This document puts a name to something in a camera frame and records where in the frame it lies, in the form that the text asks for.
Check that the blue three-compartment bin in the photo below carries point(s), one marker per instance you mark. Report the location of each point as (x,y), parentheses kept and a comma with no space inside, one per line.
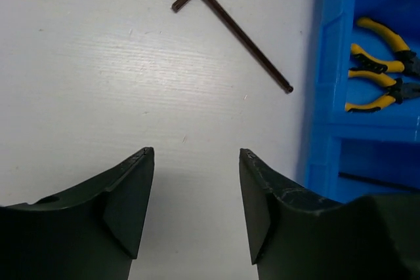
(363,123)

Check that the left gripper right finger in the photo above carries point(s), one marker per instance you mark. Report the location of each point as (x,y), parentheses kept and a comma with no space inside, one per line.
(294,233)

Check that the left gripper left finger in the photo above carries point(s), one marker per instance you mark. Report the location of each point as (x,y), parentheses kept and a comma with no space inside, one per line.
(89,231)

